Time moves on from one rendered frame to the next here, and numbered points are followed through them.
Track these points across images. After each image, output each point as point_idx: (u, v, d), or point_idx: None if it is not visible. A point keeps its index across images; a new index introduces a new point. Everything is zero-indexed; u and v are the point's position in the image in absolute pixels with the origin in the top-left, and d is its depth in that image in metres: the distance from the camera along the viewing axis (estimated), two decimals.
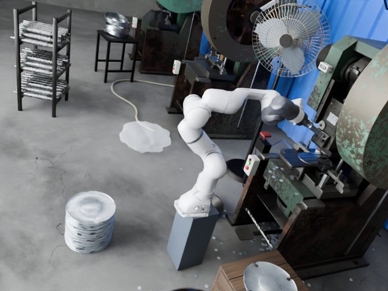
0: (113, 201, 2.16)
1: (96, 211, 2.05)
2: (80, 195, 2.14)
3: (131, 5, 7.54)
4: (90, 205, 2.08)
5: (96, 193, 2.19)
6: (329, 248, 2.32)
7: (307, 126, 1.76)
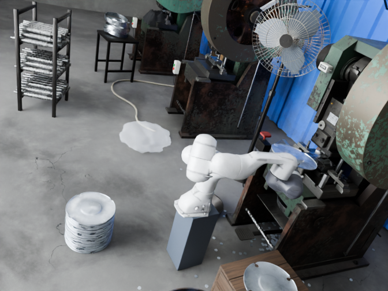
0: None
1: (286, 152, 2.04)
2: (313, 165, 2.01)
3: (131, 5, 7.54)
4: (294, 155, 2.03)
5: (306, 168, 1.94)
6: (329, 248, 2.32)
7: None
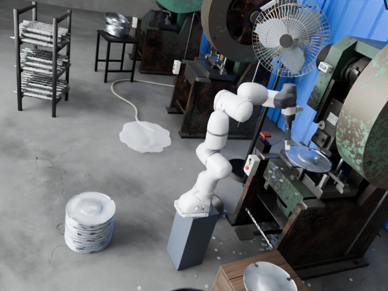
0: (308, 170, 1.99)
1: (300, 156, 2.10)
2: (327, 162, 2.12)
3: (131, 5, 7.54)
4: (309, 157, 2.11)
5: (325, 170, 2.04)
6: (329, 248, 2.32)
7: (286, 127, 2.07)
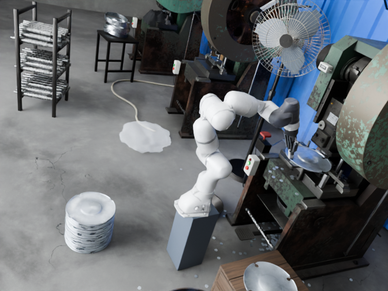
0: (323, 156, 2.18)
1: (315, 161, 2.08)
2: None
3: (131, 5, 7.54)
4: (307, 157, 2.11)
5: (304, 148, 2.22)
6: (329, 248, 2.32)
7: (290, 140, 1.94)
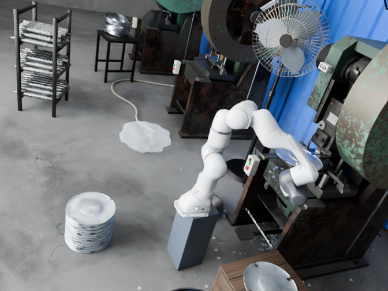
0: None
1: None
2: (292, 163, 1.97)
3: (131, 5, 7.54)
4: None
5: (279, 155, 2.04)
6: (329, 248, 2.32)
7: None
